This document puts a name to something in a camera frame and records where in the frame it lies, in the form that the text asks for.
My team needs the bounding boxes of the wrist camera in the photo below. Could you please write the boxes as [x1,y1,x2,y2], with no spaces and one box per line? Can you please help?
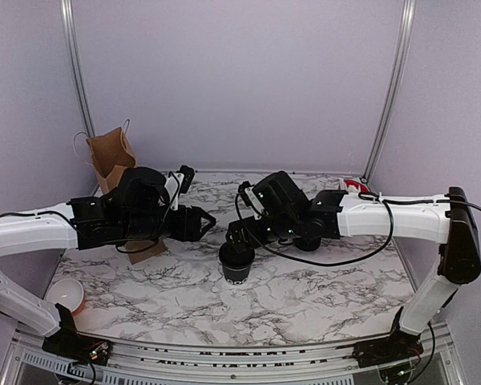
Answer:
[238,181,265,217]
[164,165,196,211]

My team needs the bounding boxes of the white packets in container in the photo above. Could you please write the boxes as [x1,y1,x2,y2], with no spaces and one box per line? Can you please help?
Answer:
[339,179,347,191]

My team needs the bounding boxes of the brown paper bag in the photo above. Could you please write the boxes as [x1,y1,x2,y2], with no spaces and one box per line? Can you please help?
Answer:
[72,119,167,265]

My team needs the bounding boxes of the orange white bowl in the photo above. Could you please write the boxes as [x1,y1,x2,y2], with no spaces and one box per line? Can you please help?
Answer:
[45,278,85,315]

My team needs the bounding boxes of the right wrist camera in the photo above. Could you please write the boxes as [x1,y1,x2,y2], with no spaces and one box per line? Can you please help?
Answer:
[238,181,265,217]

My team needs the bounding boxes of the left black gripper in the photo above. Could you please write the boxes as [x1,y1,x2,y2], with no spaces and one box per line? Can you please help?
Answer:
[122,204,216,242]

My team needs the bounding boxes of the red cylindrical container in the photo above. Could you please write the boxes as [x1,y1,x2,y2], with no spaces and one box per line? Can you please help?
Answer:
[344,179,370,193]

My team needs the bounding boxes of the left aluminium frame post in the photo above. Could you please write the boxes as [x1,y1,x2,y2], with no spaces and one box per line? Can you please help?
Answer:
[60,0,105,177]

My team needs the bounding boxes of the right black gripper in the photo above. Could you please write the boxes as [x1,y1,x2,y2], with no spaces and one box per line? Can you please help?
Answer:
[225,214,301,254]

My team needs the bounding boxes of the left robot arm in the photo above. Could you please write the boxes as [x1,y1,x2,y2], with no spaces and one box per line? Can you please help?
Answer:
[0,166,216,357]

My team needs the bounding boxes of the aluminium frame post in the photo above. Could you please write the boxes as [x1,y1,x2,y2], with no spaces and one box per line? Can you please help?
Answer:
[60,0,105,177]
[362,0,417,182]

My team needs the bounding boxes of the right aluminium frame post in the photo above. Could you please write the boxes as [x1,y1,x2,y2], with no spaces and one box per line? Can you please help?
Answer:
[362,0,417,182]

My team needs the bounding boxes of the single black paper cup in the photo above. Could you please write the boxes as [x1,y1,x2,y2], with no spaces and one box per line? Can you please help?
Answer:
[222,265,251,286]

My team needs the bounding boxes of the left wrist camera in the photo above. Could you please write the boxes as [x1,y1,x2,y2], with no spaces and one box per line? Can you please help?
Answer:
[164,165,196,211]

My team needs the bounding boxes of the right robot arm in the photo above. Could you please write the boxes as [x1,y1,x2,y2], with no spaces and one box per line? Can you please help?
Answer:
[219,171,481,367]

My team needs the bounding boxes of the front aluminium rail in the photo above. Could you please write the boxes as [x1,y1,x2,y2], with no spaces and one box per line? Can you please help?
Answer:
[0,320,466,385]

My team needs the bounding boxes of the black plastic cup lid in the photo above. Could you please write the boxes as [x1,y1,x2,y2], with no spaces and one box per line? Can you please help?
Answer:
[219,243,255,270]

